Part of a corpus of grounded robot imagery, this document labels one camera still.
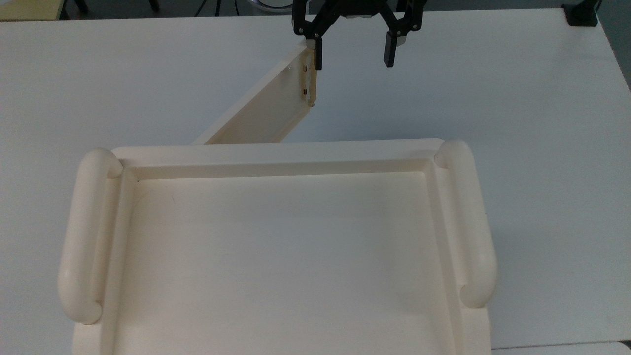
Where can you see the cream cabinet door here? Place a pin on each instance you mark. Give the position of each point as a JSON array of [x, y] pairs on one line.
[[266, 113]]

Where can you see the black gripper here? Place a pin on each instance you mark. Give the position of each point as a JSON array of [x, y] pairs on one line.
[[362, 7]]

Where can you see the black table clamp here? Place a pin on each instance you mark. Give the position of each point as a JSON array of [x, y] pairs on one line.
[[581, 15]]

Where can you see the yellow wooden table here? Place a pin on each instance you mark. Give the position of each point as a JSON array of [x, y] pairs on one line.
[[29, 9]]

